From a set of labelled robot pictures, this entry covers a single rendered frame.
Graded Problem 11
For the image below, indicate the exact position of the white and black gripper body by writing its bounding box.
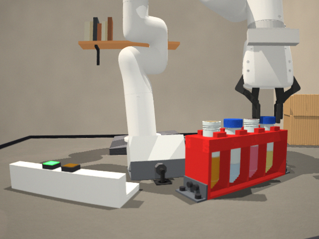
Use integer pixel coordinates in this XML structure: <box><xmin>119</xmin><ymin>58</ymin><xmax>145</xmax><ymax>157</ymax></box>
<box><xmin>242</xmin><ymin>41</ymin><xmax>294</xmax><ymax>89</ymax></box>

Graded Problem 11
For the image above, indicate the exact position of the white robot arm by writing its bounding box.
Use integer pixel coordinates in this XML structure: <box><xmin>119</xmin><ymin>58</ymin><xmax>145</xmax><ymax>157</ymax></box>
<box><xmin>119</xmin><ymin>0</ymin><xmax>300</xmax><ymax>142</ymax></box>

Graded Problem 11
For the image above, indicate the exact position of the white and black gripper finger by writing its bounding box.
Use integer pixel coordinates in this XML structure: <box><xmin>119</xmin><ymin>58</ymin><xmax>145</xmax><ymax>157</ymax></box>
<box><xmin>274</xmin><ymin>77</ymin><xmax>301</xmax><ymax>123</ymax></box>
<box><xmin>235</xmin><ymin>75</ymin><xmax>260</xmax><ymax>119</ymax></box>

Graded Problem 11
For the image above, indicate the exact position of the dark grey bolted mounting bracket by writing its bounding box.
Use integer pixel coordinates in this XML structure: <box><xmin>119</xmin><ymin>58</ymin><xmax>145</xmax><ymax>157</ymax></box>
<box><xmin>175</xmin><ymin>175</ymin><xmax>208</xmax><ymax>203</ymax></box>

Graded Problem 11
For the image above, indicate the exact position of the red tube rack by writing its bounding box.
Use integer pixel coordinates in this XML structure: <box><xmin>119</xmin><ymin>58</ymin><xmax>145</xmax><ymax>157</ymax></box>
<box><xmin>185</xmin><ymin>125</ymin><xmax>288</xmax><ymax>200</ymax></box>

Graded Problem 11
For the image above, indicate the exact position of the brown cardboard box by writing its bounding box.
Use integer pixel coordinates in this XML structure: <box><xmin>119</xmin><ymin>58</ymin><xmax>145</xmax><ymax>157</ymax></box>
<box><xmin>283</xmin><ymin>94</ymin><xmax>319</xmax><ymax>145</ymax></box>

